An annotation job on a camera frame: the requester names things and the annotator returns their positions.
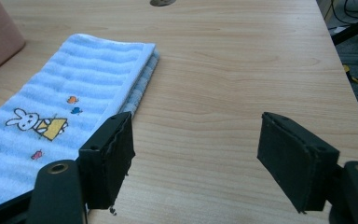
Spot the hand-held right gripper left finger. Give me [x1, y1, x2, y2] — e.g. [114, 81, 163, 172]
[78, 111, 136, 210]

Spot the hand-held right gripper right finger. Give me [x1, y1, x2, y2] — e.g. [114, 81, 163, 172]
[256, 111, 340, 214]

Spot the blue striped rabbit towel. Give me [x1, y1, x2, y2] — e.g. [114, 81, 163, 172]
[0, 33, 160, 213]

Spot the black cable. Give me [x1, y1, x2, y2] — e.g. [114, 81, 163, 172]
[324, 0, 358, 32]

